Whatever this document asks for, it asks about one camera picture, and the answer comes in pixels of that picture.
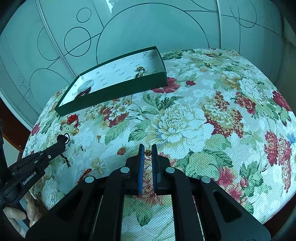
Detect floral tablecloth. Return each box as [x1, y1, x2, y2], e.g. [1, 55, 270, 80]
[22, 48, 296, 241]

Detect person left hand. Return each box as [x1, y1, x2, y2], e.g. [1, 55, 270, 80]
[3, 192, 41, 238]

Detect glass sliding wardrobe doors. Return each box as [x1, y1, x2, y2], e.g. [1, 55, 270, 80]
[1, 1, 283, 129]

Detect black knotted cord pendant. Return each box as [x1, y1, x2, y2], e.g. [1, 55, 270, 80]
[57, 133, 71, 168]

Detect red tassel cord charm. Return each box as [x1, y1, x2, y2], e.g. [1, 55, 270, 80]
[77, 168, 92, 184]

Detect white jade bangle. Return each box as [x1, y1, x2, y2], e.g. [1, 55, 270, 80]
[77, 79, 94, 93]

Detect dark red bead bracelet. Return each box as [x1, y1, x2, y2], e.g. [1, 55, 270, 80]
[75, 89, 92, 100]

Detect gold bead chain jewelry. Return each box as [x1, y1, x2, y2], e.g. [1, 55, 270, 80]
[135, 66, 145, 78]

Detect dark green jewelry box tray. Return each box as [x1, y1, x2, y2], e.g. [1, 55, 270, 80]
[55, 46, 168, 116]

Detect red knot gold charm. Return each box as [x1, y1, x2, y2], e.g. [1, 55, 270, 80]
[67, 114, 79, 136]

